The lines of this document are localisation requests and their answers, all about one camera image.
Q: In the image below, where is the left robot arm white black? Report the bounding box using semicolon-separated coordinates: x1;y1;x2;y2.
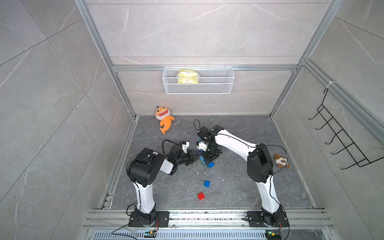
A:
126;141;202;227

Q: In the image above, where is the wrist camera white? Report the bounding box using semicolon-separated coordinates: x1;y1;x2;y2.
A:
196;140;208;152
181;141;190;154

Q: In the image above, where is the red 2x2 lego brick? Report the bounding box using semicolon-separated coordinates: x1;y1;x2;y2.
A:
197;192;205;201

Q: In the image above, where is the orange shark plush toy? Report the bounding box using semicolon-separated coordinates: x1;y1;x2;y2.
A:
155;107;175;134

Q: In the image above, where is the blue 2x2 lego brick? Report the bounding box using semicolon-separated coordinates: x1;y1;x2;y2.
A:
204;181;211;188

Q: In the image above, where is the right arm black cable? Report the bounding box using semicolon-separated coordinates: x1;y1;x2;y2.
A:
193;119;291;240

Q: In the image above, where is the white wire mesh basket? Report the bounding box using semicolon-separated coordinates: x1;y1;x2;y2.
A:
162;67;235;95

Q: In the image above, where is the dark blue 2x4 lego brick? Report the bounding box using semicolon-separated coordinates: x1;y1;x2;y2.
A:
199;155;207;167

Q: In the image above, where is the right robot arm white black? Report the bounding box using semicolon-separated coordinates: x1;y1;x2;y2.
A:
197;125;289;227

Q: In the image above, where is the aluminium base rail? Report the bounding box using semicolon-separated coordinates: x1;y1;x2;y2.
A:
81;209;334;230

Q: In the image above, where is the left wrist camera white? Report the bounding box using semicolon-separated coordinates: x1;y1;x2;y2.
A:
181;141;190;154

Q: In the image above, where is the black wire hook rack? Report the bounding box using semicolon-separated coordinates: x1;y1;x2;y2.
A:
308;88;384;170

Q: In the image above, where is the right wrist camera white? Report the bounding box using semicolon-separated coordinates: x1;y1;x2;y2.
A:
196;140;208;152

